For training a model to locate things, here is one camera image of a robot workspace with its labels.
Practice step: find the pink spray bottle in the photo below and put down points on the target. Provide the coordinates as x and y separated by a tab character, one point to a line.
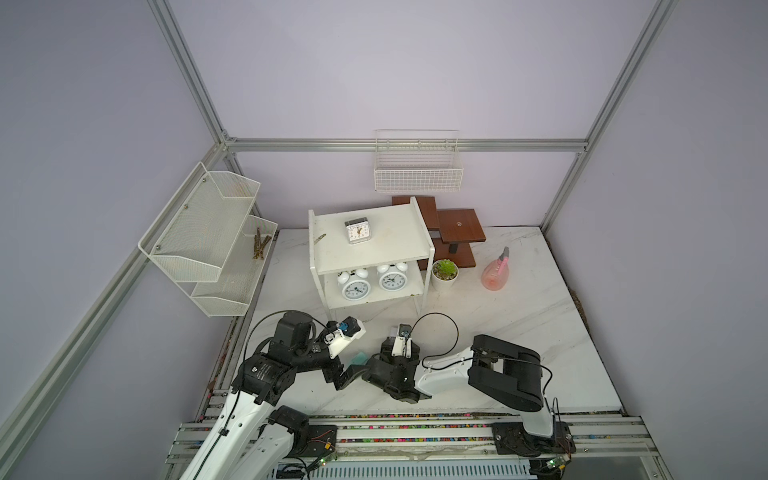
496	273

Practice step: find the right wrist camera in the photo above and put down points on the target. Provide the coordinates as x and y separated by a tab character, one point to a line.
402	344

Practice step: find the mint green square alarm clock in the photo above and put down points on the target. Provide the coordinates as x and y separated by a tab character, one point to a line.
360	359

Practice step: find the white twin-bell alarm clock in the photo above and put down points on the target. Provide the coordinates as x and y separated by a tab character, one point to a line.
354	284

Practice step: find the brown wooden stepped stand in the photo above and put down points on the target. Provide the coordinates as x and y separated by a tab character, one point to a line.
451	231

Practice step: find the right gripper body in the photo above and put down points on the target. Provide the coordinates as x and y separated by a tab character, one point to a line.
385	353

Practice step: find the white two-tier shelf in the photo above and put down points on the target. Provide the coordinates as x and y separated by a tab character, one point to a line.
370	256

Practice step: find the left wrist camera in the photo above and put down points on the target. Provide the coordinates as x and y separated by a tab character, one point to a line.
341	335

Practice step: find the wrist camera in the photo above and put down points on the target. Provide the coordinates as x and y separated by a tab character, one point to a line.
341	335
402	344

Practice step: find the transparent square alarm clock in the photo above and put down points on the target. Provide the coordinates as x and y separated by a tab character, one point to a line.
358	230

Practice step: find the brown twigs in rack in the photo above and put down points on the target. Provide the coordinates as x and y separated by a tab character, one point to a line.
261	242

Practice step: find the small potted green succulent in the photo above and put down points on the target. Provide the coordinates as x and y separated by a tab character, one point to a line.
444	274

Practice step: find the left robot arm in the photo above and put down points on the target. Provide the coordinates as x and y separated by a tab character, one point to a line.
254	432

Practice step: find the white mesh wall rack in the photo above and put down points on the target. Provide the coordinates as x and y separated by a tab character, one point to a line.
204	238

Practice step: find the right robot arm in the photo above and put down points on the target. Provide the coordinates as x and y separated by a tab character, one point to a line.
510	374

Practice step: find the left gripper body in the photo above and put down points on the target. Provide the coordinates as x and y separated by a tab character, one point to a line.
331	371

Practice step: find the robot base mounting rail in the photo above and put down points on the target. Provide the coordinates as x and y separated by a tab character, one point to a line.
471	443

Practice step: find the white wire wall basket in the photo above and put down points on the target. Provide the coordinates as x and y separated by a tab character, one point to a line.
417	161

